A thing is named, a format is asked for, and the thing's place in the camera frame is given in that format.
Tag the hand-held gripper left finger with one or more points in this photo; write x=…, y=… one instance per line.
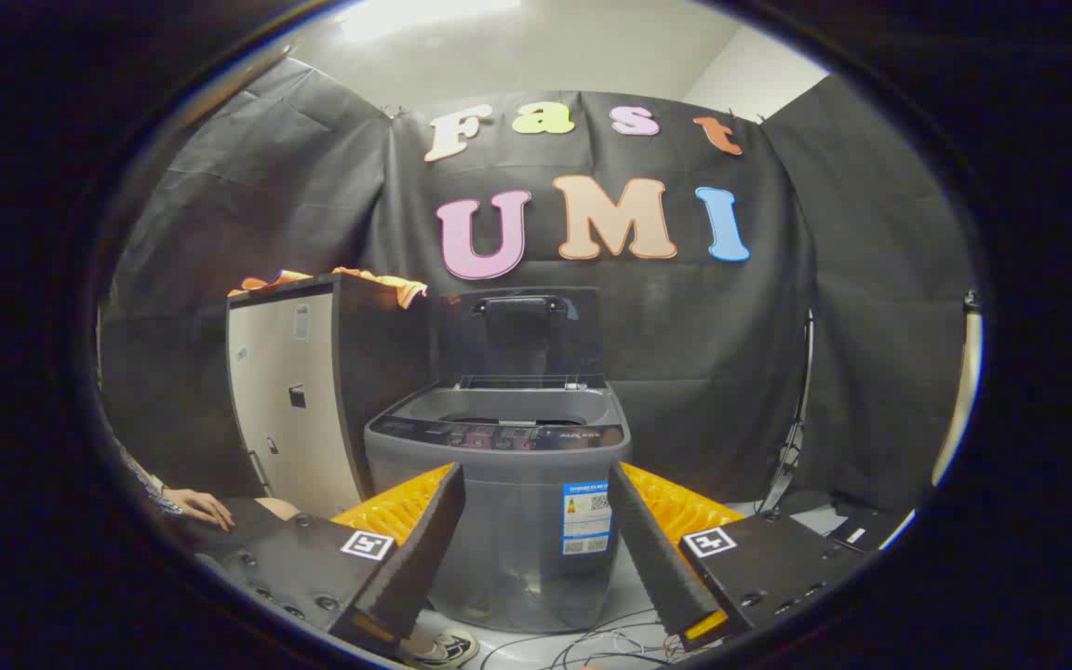
x=424, y=549

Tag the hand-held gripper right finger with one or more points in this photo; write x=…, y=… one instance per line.
x=652, y=549

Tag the grey washing machine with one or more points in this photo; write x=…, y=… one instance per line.
x=517, y=521

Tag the beige cabinet with dark sides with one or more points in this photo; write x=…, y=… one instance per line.
x=299, y=437

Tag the black backdrop cloth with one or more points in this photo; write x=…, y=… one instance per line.
x=685, y=326

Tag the person's sneaker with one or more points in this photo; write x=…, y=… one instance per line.
x=448, y=647

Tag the orange garment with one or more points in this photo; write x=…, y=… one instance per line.
x=402, y=285

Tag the black floor box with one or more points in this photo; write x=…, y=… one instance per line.
x=862, y=529

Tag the white pole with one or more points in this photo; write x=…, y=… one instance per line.
x=959, y=400

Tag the black light stand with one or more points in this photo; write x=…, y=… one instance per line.
x=794, y=437

